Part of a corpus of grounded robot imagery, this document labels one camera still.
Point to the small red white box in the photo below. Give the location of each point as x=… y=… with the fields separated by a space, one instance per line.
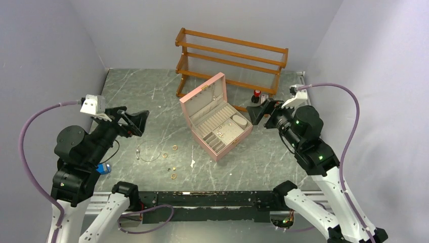
x=263 y=98

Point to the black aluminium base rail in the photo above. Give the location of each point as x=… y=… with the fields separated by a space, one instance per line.
x=150 y=207

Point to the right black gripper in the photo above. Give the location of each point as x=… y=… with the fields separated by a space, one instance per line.
x=256 y=112

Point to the pink jewelry box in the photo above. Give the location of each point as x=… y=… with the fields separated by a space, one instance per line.
x=214 y=123

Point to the wooden two-tier shelf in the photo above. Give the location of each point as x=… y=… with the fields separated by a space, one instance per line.
x=246 y=65

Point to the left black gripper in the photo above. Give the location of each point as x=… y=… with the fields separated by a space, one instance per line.
x=136 y=121

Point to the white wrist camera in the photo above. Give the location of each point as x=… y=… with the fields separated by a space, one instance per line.
x=297 y=97
x=94 y=106

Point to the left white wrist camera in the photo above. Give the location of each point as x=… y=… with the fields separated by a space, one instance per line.
x=94 y=106

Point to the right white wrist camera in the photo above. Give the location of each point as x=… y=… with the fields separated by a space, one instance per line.
x=297 y=97

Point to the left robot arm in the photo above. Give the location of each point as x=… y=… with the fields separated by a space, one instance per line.
x=80 y=154

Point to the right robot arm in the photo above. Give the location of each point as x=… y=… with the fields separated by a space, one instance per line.
x=300 y=130

